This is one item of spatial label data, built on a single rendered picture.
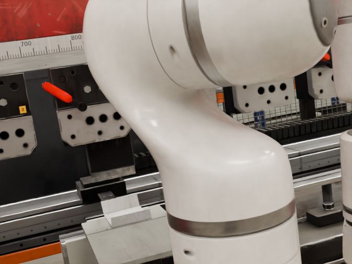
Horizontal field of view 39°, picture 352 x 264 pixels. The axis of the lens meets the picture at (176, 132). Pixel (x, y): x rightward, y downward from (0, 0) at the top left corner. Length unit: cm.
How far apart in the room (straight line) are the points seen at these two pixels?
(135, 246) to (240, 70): 59
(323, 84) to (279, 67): 87
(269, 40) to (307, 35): 3
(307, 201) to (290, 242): 85
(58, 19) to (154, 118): 64
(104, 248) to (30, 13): 48
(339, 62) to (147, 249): 46
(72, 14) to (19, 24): 10
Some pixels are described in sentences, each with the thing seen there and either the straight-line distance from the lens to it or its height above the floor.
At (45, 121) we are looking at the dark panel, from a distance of 159.
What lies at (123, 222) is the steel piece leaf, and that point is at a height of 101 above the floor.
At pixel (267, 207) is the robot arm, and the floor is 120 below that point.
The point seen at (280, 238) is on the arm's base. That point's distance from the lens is 44.
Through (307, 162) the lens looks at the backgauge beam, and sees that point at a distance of 158.
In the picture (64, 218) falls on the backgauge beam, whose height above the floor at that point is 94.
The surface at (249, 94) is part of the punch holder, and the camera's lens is 115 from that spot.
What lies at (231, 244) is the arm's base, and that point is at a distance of 42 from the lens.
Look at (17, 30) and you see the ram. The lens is 104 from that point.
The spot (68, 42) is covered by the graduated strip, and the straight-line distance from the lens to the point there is 104.
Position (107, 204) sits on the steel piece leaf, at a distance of 114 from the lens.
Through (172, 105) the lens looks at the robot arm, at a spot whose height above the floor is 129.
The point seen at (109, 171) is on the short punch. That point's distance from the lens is 111.
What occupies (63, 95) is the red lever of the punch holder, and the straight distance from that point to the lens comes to 100.
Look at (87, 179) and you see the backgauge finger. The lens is 135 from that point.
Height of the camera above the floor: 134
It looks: 9 degrees down
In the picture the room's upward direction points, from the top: 8 degrees counter-clockwise
